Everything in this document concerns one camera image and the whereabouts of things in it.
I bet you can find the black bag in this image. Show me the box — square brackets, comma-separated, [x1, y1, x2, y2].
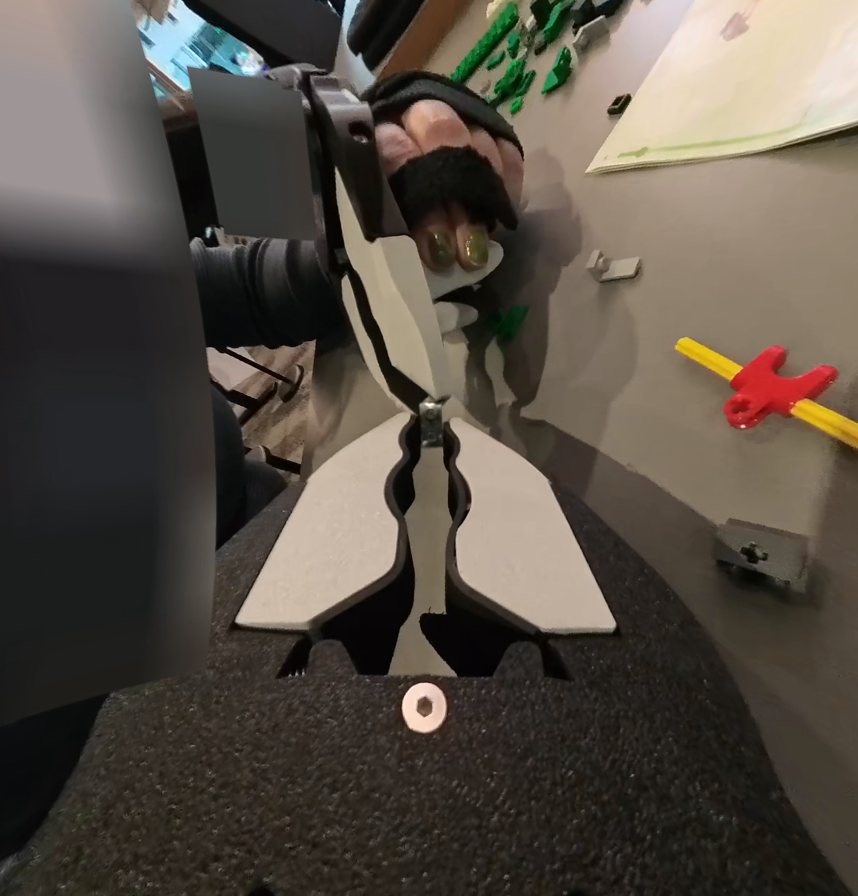
[347, 0, 435, 72]

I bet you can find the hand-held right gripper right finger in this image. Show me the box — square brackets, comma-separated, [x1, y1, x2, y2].
[445, 416, 619, 636]

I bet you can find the yellow plastic rod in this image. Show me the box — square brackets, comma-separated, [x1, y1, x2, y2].
[675, 337, 858, 458]

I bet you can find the grey desk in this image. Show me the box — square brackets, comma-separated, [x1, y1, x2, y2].
[301, 0, 858, 896]

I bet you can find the small grey bracket brick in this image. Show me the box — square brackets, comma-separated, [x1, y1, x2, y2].
[418, 395, 451, 449]

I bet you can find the pale green instruction booklet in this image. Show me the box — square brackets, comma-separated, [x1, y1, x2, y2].
[585, 0, 858, 176]

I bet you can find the person's left hand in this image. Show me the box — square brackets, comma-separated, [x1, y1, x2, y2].
[373, 101, 528, 272]

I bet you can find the grey angled brick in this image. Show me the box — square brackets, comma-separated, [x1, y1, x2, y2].
[571, 14, 613, 52]

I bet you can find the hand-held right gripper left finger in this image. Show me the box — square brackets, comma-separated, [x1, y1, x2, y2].
[234, 412, 411, 632]

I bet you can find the small grey flat brick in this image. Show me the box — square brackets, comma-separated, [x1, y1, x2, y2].
[586, 248, 644, 284]

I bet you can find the single green slope brick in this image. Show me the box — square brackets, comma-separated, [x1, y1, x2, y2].
[481, 304, 532, 346]

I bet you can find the grey brick with black pin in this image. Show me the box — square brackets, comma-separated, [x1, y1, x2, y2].
[713, 518, 812, 596]

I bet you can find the pile of green bricks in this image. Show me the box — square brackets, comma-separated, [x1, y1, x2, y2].
[448, 0, 623, 117]

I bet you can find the person's left forearm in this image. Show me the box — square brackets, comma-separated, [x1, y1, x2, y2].
[189, 237, 347, 352]

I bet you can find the black flat panel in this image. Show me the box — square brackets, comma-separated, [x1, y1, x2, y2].
[182, 0, 347, 72]

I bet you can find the black chair base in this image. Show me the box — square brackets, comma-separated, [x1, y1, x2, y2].
[208, 344, 308, 422]

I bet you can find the red plastic connector piece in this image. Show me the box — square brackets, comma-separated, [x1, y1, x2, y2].
[724, 344, 840, 431]

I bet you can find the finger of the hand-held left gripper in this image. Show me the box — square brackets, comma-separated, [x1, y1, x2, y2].
[334, 168, 431, 415]
[362, 233, 451, 401]

